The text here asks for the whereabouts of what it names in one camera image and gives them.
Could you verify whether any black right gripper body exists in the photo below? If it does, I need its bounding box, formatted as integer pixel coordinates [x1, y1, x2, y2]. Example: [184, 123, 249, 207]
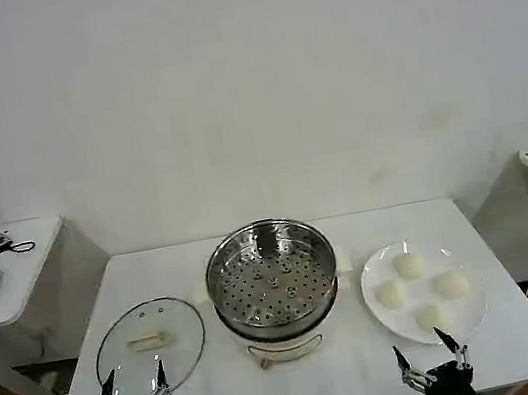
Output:
[420, 358, 482, 395]

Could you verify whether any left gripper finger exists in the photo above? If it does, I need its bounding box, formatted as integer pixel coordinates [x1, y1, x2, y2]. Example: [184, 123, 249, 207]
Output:
[134, 357, 171, 395]
[88, 367, 122, 395]

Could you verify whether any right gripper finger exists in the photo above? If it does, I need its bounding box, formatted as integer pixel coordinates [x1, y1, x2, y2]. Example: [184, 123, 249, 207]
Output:
[432, 321, 475, 377]
[391, 340, 432, 395]

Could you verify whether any white steamed bun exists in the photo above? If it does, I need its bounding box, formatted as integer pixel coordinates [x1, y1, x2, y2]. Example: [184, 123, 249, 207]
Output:
[374, 277, 410, 312]
[412, 300, 450, 335]
[432, 268, 472, 304]
[390, 249, 426, 283]

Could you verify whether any white round plate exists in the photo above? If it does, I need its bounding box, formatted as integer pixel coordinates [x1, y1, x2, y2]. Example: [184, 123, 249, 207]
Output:
[354, 228, 495, 357]

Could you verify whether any round glass lid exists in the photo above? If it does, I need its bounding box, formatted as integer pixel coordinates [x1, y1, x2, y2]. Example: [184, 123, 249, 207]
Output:
[85, 290, 217, 395]

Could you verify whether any white electric pot base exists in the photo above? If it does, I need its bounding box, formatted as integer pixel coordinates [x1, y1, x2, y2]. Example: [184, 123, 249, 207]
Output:
[189, 243, 367, 380]

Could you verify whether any perforated steel steamer basket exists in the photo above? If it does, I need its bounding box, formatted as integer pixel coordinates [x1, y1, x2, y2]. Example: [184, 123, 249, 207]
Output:
[196, 207, 349, 351]

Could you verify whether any black looped device cable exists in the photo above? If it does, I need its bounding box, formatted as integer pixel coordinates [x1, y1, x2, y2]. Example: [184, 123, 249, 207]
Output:
[0, 237, 37, 261]

